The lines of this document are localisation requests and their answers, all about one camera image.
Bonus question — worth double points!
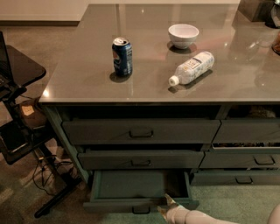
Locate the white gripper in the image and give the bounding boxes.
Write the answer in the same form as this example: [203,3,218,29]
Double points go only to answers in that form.
[157,193,189,224]

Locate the grey drawer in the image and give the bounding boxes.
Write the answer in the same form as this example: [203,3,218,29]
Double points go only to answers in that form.
[62,118,221,145]
[191,171,280,186]
[84,170,199,214]
[78,150,204,170]
[199,149,280,169]
[213,118,280,144]

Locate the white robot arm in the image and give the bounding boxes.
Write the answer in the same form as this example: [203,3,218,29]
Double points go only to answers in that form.
[157,193,280,224]

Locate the clear plastic water bottle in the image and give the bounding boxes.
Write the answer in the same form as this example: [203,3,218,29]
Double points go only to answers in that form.
[169,52,214,87]

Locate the black laptop stand cart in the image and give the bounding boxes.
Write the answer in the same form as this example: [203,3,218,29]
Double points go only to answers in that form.
[0,43,83,219]

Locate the brown box with label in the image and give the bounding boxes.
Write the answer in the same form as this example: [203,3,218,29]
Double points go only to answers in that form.
[19,98,47,129]

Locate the blue Pepsi soda can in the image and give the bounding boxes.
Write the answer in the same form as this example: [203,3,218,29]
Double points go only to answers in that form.
[112,37,133,77]

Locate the white ceramic bowl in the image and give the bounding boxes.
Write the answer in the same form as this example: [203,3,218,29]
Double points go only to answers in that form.
[168,24,200,49]

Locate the black laptop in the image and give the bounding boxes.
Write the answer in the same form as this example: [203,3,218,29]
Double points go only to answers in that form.
[0,31,13,88]

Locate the grey drawer cabinet frame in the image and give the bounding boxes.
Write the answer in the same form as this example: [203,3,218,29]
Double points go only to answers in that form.
[45,103,279,182]

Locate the black cables on floor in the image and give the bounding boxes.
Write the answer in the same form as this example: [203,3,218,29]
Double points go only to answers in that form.
[31,148,79,196]

